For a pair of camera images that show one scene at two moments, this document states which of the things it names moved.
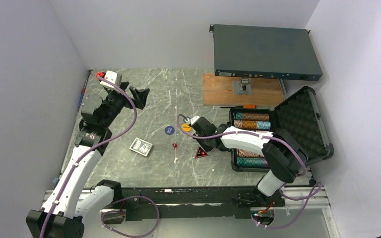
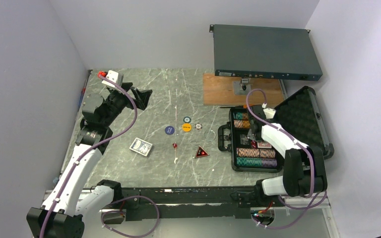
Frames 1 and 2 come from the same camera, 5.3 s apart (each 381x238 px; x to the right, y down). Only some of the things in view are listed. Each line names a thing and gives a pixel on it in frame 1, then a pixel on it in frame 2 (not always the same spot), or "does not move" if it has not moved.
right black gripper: (207, 148) to (250, 136)
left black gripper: (140, 95) does not move
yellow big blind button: (186, 127) does not move
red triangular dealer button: (200, 152) does not move
